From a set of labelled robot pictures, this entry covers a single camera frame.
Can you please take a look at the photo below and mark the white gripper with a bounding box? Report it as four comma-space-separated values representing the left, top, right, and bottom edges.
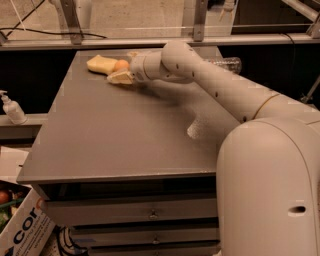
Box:
107, 51, 149, 85

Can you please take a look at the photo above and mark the orange fruit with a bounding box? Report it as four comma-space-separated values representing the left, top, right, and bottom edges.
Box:
114, 59, 130, 71

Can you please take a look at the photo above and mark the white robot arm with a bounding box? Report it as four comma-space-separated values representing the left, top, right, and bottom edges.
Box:
108, 41, 320, 256

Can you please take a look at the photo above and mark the yellow sponge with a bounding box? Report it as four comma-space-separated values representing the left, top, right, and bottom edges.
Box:
87, 55, 117, 75

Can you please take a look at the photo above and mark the grey drawer cabinet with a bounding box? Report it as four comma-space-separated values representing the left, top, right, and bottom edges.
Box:
18, 51, 237, 256

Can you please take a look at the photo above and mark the clear plastic water bottle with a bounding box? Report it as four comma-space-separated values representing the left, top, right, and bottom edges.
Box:
208, 57, 242, 74

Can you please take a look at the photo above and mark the white pump dispenser bottle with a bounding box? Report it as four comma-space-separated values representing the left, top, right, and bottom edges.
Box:
0, 90, 27, 125

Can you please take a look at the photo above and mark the top drawer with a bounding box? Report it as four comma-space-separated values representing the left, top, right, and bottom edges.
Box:
43, 194, 218, 226

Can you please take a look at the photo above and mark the drawer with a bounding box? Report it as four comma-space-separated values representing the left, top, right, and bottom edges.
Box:
71, 223, 219, 247
88, 242, 219, 256
43, 194, 218, 226

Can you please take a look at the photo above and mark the middle drawer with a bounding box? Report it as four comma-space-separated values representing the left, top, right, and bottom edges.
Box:
71, 223, 219, 247

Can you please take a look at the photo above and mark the white cardboard box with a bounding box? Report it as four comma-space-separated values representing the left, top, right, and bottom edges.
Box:
0, 181, 55, 256

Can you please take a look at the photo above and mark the bottom drawer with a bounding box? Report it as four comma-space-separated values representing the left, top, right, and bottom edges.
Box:
88, 242, 219, 256

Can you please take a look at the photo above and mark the metal frame rail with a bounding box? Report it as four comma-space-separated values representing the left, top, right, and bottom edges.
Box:
0, 33, 320, 51

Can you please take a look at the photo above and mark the black cable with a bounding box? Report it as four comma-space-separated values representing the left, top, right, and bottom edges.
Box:
0, 0, 108, 40

